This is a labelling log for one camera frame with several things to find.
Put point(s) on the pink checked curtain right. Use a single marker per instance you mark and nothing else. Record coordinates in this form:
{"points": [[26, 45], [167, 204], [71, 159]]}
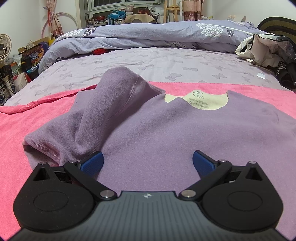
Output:
{"points": [[192, 10]]}

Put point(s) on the blue plush toy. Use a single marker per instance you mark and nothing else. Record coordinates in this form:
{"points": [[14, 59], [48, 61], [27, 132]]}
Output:
{"points": [[117, 14]]}

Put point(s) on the dark bed headboard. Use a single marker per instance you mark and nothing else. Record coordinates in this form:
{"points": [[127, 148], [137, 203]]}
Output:
{"points": [[279, 26]]}

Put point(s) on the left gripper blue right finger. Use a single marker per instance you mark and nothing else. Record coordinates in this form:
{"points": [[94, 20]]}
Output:
{"points": [[211, 173]]}

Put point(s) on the window with bars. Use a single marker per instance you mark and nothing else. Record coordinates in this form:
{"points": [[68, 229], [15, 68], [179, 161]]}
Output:
{"points": [[104, 4]]}

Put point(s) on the pink hula hoop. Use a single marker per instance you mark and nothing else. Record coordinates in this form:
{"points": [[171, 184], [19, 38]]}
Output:
{"points": [[63, 15]]}

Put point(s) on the black and beige jacket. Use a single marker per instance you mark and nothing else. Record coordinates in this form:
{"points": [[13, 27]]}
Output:
{"points": [[271, 51]]}

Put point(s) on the lavender butterfly bed sheet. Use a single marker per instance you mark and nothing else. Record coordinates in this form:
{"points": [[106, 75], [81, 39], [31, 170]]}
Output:
{"points": [[153, 64]]}

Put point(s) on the pink checked curtain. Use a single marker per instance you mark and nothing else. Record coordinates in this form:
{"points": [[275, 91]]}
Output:
{"points": [[192, 10], [53, 22]]}

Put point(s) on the purple fleece shirt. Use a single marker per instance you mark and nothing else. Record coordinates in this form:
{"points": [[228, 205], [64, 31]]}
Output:
{"points": [[148, 143]]}

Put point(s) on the pink towel blanket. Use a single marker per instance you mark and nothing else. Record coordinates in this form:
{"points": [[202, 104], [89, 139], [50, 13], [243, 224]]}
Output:
{"points": [[17, 121]]}

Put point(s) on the wooden easel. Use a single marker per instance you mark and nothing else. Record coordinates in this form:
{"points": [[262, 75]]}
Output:
{"points": [[172, 11]]}

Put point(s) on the tan cat bed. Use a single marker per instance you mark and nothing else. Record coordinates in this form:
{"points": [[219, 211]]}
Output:
{"points": [[139, 18]]}

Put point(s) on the pink checked curtain left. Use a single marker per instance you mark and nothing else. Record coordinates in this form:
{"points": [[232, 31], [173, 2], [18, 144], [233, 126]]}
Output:
{"points": [[53, 22]]}

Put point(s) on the white paper scrap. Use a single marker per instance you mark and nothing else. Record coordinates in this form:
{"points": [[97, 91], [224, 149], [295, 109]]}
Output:
{"points": [[261, 75]]}

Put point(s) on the patterned woven bag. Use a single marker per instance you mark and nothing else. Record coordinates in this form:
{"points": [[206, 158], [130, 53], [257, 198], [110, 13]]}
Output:
{"points": [[7, 89]]}

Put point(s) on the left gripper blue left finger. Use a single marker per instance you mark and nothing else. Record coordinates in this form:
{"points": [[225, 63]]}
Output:
{"points": [[84, 171]]}

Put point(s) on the blue-grey floral duvet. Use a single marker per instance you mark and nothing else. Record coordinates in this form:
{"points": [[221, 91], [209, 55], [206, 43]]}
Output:
{"points": [[211, 35]]}

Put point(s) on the colourful toy box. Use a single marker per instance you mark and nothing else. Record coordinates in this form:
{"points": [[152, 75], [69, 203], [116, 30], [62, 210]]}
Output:
{"points": [[35, 53]]}

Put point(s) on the white electric fan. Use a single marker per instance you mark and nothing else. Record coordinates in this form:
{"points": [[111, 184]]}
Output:
{"points": [[5, 46]]}

